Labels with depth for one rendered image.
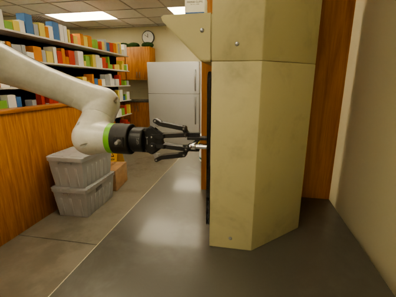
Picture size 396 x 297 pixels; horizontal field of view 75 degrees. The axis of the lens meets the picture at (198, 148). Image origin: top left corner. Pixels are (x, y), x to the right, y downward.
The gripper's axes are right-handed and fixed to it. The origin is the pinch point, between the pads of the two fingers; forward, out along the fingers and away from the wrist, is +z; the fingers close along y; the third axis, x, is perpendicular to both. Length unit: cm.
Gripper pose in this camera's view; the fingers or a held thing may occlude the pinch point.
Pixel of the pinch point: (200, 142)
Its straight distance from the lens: 73.8
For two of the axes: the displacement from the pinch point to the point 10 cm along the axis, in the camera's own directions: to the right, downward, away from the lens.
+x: 1.9, -2.4, 9.5
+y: 0.0, -9.7, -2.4
